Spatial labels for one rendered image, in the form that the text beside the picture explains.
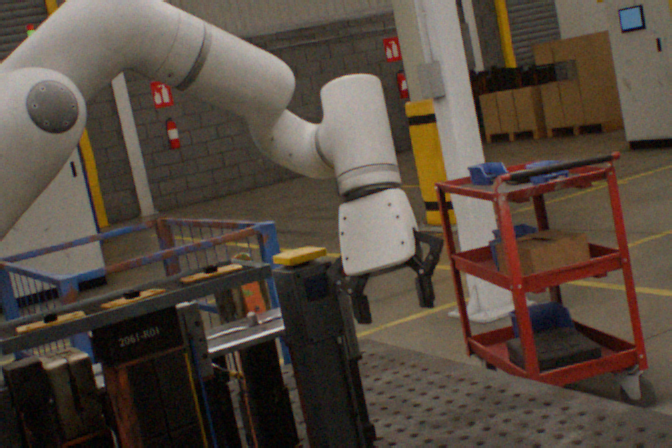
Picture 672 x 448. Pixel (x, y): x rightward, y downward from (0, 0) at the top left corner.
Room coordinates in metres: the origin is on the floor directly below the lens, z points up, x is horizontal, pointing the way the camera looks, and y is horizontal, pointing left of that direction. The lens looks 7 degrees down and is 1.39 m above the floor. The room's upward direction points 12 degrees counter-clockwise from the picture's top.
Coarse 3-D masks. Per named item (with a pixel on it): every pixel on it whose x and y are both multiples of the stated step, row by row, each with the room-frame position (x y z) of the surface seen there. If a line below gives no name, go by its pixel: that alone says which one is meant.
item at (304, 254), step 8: (304, 248) 1.53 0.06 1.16; (312, 248) 1.51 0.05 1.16; (320, 248) 1.50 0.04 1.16; (280, 256) 1.50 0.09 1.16; (288, 256) 1.48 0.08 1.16; (296, 256) 1.48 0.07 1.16; (304, 256) 1.48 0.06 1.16; (312, 256) 1.49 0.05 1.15; (320, 256) 1.49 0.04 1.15; (288, 264) 1.48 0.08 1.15; (296, 264) 1.49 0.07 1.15; (304, 264) 1.50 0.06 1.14
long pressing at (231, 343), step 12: (276, 312) 1.89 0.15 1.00; (228, 324) 1.87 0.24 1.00; (240, 324) 1.85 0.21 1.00; (264, 324) 1.81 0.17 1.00; (276, 324) 1.79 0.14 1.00; (216, 336) 1.81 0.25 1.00; (228, 336) 1.77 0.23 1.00; (240, 336) 1.76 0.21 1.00; (252, 336) 1.73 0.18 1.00; (264, 336) 1.73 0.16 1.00; (276, 336) 1.74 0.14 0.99; (216, 348) 1.69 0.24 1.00; (228, 348) 1.70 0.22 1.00; (240, 348) 1.71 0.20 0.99; (96, 372) 1.71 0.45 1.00
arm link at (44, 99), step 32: (0, 96) 1.09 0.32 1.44; (32, 96) 1.09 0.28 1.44; (64, 96) 1.11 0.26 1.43; (0, 128) 1.08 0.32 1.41; (32, 128) 1.09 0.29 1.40; (64, 128) 1.10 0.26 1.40; (0, 160) 1.09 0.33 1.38; (32, 160) 1.09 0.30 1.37; (64, 160) 1.12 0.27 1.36; (0, 192) 1.10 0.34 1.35; (32, 192) 1.12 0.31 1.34; (0, 224) 1.12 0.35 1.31
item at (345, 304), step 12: (348, 300) 1.68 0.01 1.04; (348, 312) 1.68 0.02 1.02; (348, 324) 1.68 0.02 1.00; (348, 336) 1.68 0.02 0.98; (348, 348) 1.68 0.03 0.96; (348, 360) 1.67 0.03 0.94; (360, 384) 1.69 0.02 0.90; (360, 396) 1.68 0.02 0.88; (360, 408) 1.68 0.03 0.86; (360, 420) 1.68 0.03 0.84; (372, 432) 1.68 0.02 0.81; (372, 444) 1.70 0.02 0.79
